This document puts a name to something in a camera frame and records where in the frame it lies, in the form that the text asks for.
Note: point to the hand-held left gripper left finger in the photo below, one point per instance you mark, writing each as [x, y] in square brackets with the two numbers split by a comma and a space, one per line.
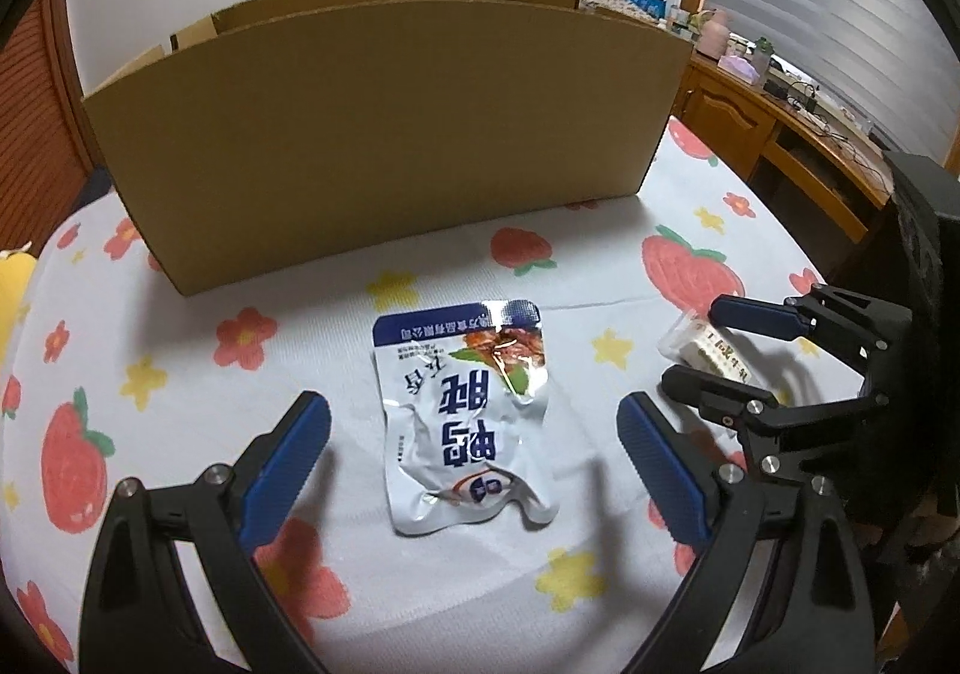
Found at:
[289, 464]

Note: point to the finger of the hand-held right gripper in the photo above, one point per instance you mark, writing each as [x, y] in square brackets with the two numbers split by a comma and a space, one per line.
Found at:
[705, 393]
[757, 318]

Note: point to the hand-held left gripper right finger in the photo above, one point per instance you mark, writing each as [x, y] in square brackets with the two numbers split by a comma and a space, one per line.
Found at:
[667, 464]

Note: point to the small cream snack packet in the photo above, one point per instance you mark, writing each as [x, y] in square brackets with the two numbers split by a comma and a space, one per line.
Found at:
[701, 344]

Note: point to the white pouch with blue print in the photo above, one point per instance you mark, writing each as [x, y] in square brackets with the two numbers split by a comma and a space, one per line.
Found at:
[465, 419]

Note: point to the brown cardboard box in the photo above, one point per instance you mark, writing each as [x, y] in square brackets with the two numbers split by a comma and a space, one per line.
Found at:
[375, 142]

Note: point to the strawberry print bed sheet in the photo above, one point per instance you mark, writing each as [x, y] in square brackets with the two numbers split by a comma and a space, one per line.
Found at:
[315, 329]

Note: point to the wooden desk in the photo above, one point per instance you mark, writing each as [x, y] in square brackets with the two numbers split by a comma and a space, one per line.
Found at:
[720, 112]

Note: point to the pink tissue box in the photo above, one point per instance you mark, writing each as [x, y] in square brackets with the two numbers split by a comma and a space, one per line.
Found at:
[739, 67]

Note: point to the yellow plush toy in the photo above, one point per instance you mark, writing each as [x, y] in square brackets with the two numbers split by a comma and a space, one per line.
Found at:
[13, 284]

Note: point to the blue box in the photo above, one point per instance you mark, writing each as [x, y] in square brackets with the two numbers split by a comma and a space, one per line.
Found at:
[646, 5]

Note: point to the wooden slatted wardrobe door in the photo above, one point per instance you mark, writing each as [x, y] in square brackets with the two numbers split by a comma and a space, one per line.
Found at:
[37, 119]

